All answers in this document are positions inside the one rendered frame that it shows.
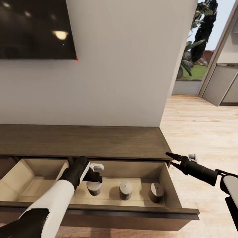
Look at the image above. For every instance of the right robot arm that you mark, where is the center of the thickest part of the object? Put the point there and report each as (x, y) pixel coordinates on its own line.
(228, 183)

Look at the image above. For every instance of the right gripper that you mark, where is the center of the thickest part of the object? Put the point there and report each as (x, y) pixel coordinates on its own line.
(186, 166)

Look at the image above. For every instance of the pillar candle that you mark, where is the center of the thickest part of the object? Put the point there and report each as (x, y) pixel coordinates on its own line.
(125, 190)
(156, 192)
(94, 188)

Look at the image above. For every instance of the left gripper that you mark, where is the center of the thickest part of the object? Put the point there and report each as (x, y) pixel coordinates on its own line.
(93, 177)

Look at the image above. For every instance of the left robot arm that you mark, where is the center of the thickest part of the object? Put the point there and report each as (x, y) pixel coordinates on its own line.
(42, 219)

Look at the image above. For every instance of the fixed window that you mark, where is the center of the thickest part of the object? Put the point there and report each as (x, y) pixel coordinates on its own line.
(209, 26)

